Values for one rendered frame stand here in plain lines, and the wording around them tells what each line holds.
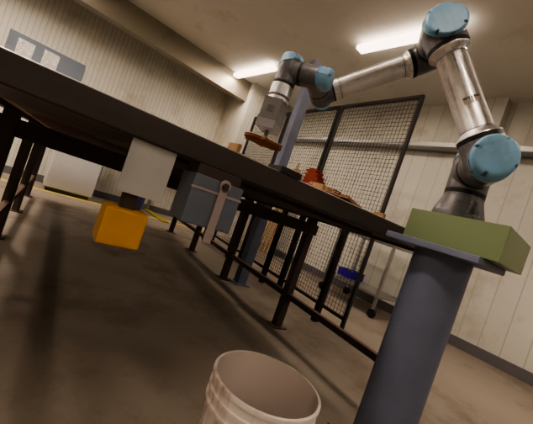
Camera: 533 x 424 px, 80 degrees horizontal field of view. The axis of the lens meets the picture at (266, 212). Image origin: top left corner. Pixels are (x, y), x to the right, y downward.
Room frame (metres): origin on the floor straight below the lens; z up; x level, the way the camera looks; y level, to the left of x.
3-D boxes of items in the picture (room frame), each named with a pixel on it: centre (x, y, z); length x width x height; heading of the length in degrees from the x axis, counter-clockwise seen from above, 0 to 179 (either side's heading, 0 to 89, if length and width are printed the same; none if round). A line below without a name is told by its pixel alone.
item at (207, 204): (0.82, 0.15, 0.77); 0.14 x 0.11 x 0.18; 123
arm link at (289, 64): (1.09, 0.09, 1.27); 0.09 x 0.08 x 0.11; 72
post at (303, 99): (3.28, 0.03, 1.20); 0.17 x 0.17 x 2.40; 33
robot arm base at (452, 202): (1.01, -0.58, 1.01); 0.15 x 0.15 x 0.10
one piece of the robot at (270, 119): (1.10, 0.10, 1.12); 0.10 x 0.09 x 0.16; 74
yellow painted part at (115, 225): (0.72, 0.30, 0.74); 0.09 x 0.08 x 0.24; 123
